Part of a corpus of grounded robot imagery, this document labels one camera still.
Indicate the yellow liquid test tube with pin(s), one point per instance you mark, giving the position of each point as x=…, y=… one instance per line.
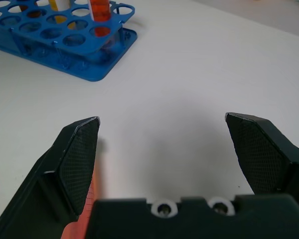
x=55, y=4

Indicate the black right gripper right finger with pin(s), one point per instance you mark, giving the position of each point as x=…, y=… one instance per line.
x=264, y=154

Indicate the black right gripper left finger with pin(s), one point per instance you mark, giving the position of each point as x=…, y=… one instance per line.
x=52, y=174

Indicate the orange liquid test tube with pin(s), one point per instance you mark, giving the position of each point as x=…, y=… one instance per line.
x=101, y=12
x=76, y=227

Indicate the blue plastic test tube rack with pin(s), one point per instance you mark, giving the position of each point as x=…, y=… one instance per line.
x=72, y=52

